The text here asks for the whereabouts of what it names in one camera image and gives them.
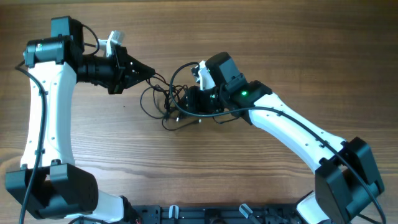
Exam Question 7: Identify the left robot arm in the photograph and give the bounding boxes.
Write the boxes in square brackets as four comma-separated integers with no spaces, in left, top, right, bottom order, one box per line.
[5,16,155,223]

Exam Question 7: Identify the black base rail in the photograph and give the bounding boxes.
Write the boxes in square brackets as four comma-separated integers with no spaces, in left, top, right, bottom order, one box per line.
[128,203,306,224]

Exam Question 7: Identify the left camera cable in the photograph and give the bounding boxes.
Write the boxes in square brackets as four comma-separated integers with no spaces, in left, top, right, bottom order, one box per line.
[14,60,94,224]

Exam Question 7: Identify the right camera cable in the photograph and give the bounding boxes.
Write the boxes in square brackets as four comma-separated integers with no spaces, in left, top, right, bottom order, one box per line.
[169,61,387,224]

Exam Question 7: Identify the camera cable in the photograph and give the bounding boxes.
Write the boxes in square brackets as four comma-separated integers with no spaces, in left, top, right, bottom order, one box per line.
[169,61,387,224]
[14,60,94,224]

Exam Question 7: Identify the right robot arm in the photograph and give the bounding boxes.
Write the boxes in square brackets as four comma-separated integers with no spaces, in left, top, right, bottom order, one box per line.
[184,52,384,223]

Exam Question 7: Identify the black cable bundle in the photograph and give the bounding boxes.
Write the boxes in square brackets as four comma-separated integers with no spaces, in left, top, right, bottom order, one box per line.
[139,72,202,131]

